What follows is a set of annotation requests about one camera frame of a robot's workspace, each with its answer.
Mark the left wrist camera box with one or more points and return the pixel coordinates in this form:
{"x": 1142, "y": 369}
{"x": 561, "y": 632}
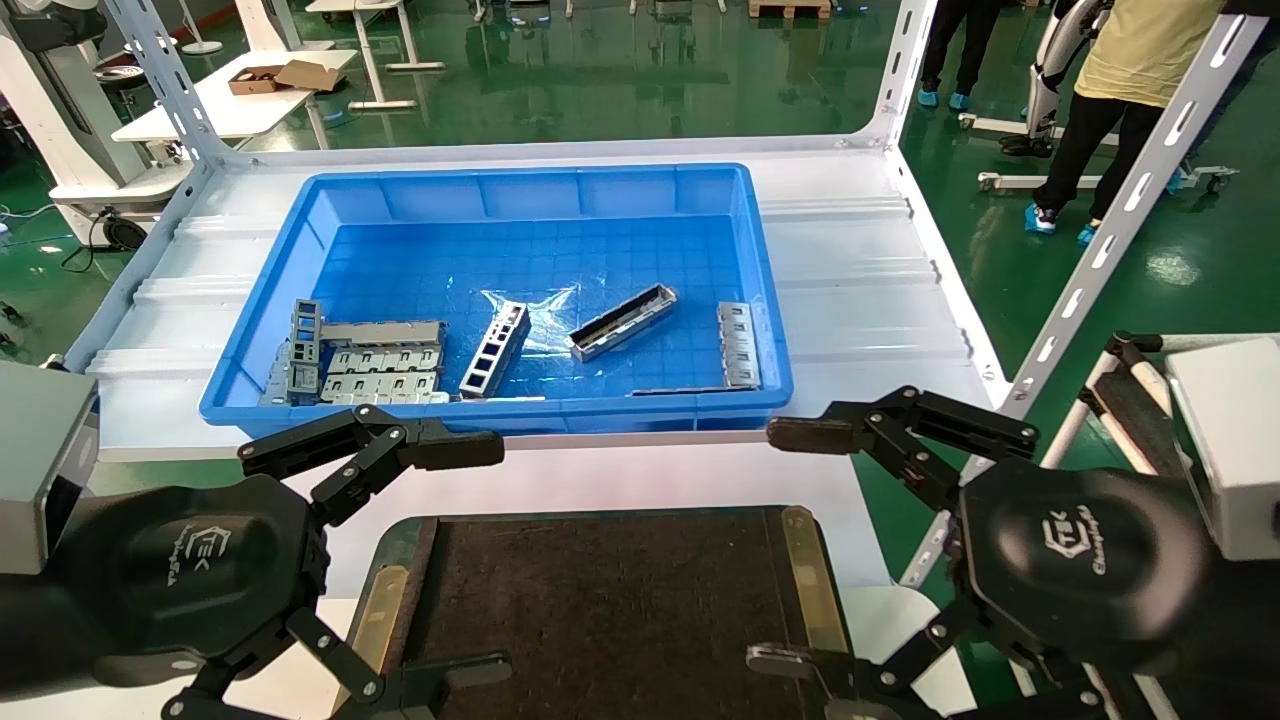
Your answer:
{"x": 40, "y": 460}

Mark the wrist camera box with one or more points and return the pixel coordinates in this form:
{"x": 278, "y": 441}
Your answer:
{"x": 40, "y": 460}
{"x": 1235, "y": 450}

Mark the open cardboard box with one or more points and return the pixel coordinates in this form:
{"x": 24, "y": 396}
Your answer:
{"x": 305, "y": 75}

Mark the white desk with legs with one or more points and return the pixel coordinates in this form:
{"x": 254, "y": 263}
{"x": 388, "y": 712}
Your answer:
{"x": 375, "y": 60}

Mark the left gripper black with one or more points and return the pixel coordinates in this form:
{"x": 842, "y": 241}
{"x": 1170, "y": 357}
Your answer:
{"x": 190, "y": 570}

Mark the white wheeled floor frame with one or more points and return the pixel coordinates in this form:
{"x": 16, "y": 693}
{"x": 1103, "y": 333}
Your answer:
{"x": 1000, "y": 182}

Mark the grey metal ladder-shaped part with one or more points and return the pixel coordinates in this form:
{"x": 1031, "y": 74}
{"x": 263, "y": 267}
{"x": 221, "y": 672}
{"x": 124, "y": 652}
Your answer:
{"x": 495, "y": 350}

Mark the person in black trousers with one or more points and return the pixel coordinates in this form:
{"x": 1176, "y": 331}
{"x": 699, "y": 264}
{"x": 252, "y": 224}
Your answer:
{"x": 960, "y": 40}

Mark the grey metal tabbed plate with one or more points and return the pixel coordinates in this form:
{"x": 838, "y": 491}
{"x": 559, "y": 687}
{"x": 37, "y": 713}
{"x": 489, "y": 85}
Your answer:
{"x": 385, "y": 360}
{"x": 385, "y": 386}

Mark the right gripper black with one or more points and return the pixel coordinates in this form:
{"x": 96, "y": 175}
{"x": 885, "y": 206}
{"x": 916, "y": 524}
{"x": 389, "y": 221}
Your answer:
{"x": 1090, "y": 560}

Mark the white table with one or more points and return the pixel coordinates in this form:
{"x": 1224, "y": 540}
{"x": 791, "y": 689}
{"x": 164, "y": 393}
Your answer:
{"x": 250, "y": 110}

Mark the long grey metal channel part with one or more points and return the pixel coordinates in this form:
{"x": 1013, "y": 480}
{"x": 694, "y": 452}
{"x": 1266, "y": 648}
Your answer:
{"x": 622, "y": 322}

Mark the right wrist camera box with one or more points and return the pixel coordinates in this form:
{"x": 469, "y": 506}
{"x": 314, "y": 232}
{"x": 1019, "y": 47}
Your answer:
{"x": 1235, "y": 450}

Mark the clear plastic film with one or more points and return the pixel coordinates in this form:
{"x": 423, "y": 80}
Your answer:
{"x": 550, "y": 315}

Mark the grey metal slotted plate part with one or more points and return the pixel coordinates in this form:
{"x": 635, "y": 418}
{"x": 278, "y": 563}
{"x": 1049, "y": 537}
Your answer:
{"x": 738, "y": 345}

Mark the white floor stand base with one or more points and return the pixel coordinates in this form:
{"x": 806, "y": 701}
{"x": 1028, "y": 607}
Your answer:
{"x": 200, "y": 45}

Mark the white metal shelf rack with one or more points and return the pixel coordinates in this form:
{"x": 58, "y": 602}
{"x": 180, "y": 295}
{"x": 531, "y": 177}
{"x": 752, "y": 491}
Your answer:
{"x": 850, "y": 300}

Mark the white legged robot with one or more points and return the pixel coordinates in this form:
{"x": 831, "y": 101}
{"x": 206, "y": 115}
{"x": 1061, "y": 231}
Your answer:
{"x": 1060, "y": 60}

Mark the long grey metal bar part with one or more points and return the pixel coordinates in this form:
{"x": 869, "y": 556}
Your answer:
{"x": 385, "y": 331}

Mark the dark grey metal frame part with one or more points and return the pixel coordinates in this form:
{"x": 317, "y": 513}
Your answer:
{"x": 305, "y": 335}

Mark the thin flat metal strip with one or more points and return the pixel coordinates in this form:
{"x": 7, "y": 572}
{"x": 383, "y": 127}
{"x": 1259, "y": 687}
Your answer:
{"x": 690, "y": 390}

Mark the small grey metal piece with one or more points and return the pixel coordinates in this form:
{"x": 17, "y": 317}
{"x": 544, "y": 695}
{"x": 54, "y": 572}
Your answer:
{"x": 277, "y": 385}

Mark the wooden pallet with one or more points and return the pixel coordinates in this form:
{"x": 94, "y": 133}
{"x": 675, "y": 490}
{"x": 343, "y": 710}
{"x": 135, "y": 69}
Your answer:
{"x": 790, "y": 8}

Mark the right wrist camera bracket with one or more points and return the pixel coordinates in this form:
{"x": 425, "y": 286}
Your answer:
{"x": 1120, "y": 400}

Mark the blue plastic bin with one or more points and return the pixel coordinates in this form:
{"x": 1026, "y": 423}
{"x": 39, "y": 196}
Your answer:
{"x": 620, "y": 200}

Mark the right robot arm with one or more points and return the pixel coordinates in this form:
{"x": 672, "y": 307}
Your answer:
{"x": 1240, "y": 640}

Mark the person in yellow shirt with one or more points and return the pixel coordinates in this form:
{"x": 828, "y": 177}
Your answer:
{"x": 1140, "y": 50}

